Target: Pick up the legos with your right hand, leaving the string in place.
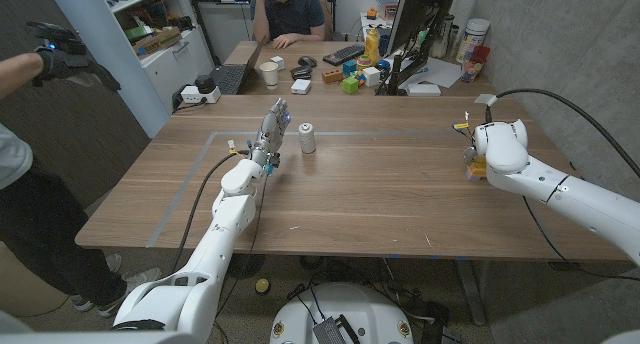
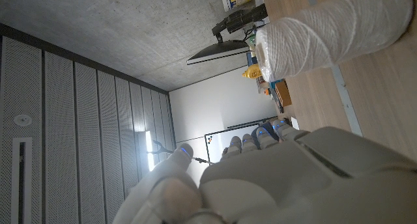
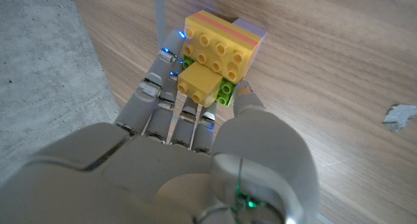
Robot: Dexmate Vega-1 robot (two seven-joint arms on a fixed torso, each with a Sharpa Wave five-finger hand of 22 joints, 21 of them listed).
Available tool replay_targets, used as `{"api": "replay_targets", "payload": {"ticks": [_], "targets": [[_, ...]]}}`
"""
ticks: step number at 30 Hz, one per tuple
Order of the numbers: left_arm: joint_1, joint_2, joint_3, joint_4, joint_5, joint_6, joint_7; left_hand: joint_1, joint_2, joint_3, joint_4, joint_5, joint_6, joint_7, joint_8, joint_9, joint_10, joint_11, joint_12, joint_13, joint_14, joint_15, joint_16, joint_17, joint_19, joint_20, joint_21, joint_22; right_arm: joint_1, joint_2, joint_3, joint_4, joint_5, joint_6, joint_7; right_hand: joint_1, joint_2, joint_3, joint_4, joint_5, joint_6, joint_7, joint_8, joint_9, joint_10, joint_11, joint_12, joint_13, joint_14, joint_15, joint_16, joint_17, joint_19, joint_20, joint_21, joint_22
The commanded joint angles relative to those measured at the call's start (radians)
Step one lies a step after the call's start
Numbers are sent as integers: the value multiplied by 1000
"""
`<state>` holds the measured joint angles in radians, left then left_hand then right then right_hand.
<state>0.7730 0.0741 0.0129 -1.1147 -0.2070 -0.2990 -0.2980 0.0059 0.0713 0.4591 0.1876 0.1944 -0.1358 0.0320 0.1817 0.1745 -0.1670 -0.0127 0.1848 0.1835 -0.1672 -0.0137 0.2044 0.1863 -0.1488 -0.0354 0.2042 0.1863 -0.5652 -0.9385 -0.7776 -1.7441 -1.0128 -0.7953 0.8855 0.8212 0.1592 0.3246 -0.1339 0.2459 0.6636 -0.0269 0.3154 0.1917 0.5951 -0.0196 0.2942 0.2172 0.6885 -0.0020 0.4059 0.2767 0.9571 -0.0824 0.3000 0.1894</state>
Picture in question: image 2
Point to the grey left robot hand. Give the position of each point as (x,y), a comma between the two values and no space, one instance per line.
(293,185)

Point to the black grabber tool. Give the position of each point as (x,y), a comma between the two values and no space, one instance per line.
(163,149)

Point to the flat white box device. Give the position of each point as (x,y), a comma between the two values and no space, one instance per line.
(294,123)

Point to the white whiteboard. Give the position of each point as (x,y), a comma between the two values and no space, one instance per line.
(221,142)

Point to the orange brick block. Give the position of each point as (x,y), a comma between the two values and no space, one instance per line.
(283,93)

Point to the yellow mustard bottle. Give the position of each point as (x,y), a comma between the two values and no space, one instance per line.
(252,72)

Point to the long ceiling light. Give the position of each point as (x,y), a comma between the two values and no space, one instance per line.
(150,152)

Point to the black computer monitor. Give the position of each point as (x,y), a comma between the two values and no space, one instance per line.
(218,53)

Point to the black monitor stand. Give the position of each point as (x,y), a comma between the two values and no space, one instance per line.
(241,19)

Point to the round ceiling smoke detector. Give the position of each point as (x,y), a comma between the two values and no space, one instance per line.
(23,120)

